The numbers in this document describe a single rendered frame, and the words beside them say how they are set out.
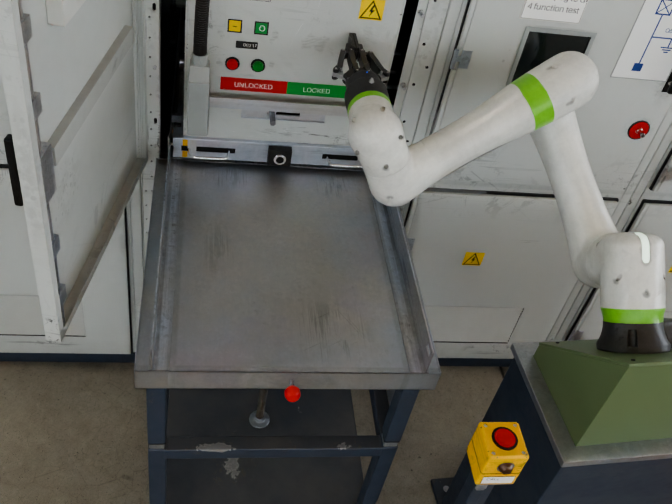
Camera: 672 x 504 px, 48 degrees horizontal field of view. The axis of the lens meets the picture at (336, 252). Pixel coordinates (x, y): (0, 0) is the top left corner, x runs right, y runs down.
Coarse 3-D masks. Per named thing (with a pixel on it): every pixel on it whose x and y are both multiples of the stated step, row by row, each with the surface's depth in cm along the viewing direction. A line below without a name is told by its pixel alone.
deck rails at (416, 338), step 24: (168, 168) 186; (168, 192) 185; (168, 216) 178; (384, 216) 191; (168, 240) 173; (384, 240) 184; (168, 264) 167; (408, 264) 172; (168, 288) 162; (408, 288) 171; (168, 312) 157; (408, 312) 168; (168, 336) 153; (408, 336) 163; (168, 360) 148; (408, 360) 158
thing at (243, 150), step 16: (176, 128) 192; (176, 144) 190; (208, 144) 191; (224, 144) 192; (240, 144) 192; (256, 144) 193; (272, 144) 193; (288, 144) 194; (304, 144) 195; (320, 144) 196; (240, 160) 196; (256, 160) 196; (304, 160) 198; (320, 160) 198; (336, 160) 199; (352, 160) 200
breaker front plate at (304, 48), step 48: (192, 0) 166; (240, 0) 167; (288, 0) 168; (336, 0) 169; (192, 48) 174; (240, 48) 175; (288, 48) 176; (336, 48) 178; (384, 48) 179; (240, 96) 184; (288, 96) 185; (336, 144) 197
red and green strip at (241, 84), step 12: (228, 84) 181; (240, 84) 181; (252, 84) 182; (264, 84) 182; (276, 84) 182; (288, 84) 183; (300, 84) 183; (312, 84) 184; (324, 84) 184; (324, 96) 186; (336, 96) 187
